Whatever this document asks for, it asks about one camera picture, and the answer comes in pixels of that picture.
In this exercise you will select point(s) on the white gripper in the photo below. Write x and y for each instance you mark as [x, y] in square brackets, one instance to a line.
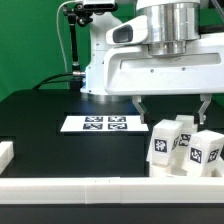
[133, 71]

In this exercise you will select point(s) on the white round stool seat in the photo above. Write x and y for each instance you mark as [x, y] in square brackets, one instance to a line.
[171, 170]

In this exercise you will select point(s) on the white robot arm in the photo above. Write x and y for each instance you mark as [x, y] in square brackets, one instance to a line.
[170, 47]

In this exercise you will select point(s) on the white tag sheet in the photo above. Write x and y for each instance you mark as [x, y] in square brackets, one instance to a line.
[130, 123]

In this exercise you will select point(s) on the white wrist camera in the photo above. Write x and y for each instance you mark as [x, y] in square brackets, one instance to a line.
[133, 32]

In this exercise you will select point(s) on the white right fence wall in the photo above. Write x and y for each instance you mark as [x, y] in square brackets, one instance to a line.
[219, 170]

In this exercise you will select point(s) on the white fence wall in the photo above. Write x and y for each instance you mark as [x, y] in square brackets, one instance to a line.
[6, 154]
[111, 190]
[219, 170]

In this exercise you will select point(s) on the white front fence wall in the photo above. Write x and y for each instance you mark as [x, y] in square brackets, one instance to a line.
[111, 190]

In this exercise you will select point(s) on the white overhead camera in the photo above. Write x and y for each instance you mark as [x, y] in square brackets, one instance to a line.
[99, 4]

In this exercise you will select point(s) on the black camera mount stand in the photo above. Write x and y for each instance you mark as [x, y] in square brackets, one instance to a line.
[76, 16]

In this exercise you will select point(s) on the white left fence wall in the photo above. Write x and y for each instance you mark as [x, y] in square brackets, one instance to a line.
[6, 154]

